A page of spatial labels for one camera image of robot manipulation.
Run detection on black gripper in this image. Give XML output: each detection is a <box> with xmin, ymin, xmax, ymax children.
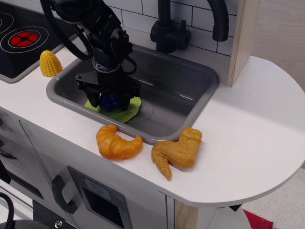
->
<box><xmin>75</xmin><ymin>66</ymin><xmax>141</xmax><ymax>111</ymax></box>

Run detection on blue toy blueberry cluster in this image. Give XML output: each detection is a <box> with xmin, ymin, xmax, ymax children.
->
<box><xmin>98</xmin><ymin>93</ymin><xmax>121</xmax><ymax>112</ymax></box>

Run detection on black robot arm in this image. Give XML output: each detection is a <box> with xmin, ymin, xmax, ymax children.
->
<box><xmin>41</xmin><ymin>0</ymin><xmax>141</xmax><ymax>111</ymax></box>

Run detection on green paper plate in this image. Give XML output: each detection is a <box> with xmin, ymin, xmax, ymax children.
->
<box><xmin>84</xmin><ymin>97</ymin><xmax>142</xmax><ymax>123</ymax></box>

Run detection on grey plastic sink basin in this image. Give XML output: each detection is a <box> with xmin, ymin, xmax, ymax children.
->
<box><xmin>46</xmin><ymin>45</ymin><xmax>219</xmax><ymax>145</ymax></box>

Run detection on orange toy croissant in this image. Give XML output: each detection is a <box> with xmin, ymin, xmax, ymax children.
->
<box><xmin>96</xmin><ymin>125</ymin><xmax>143</xmax><ymax>160</ymax></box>

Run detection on yellow toy corn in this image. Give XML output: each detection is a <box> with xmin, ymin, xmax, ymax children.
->
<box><xmin>40</xmin><ymin>50</ymin><xmax>63</xmax><ymax>77</ymax></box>

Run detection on black toy faucet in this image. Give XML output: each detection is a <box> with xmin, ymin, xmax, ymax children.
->
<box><xmin>150</xmin><ymin>0</ymin><xmax>229</xmax><ymax>53</ymax></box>

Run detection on toy fried chicken wing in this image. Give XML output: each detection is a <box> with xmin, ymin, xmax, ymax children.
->
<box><xmin>151</xmin><ymin>127</ymin><xmax>203</xmax><ymax>180</ymax></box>

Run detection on white toy oven door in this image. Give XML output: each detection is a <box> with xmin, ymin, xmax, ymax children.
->
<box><xmin>21</xmin><ymin>121</ymin><xmax>167</xmax><ymax>229</ymax></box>

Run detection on white control knob panel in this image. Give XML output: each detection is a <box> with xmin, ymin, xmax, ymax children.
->
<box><xmin>0</xmin><ymin>108</ymin><xmax>23</xmax><ymax>140</ymax></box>

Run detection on black toy stovetop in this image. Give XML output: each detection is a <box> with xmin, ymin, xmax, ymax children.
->
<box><xmin>0</xmin><ymin>1</ymin><xmax>64</xmax><ymax>83</ymax></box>

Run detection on red cloth piece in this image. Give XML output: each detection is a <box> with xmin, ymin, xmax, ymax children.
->
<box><xmin>244</xmin><ymin>210</ymin><xmax>274</xmax><ymax>229</ymax></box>

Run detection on black oven door handle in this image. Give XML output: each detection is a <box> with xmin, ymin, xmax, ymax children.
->
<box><xmin>51</xmin><ymin>175</ymin><xmax>77</xmax><ymax>214</ymax></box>

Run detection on black braided cable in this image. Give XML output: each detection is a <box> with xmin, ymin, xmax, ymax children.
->
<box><xmin>0</xmin><ymin>192</ymin><xmax>15</xmax><ymax>229</ymax></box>

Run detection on wooden side post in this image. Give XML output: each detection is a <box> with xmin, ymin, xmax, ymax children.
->
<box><xmin>227</xmin><ymin>0</ymin><xmax>262</xmax><ymax>87</ymax></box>

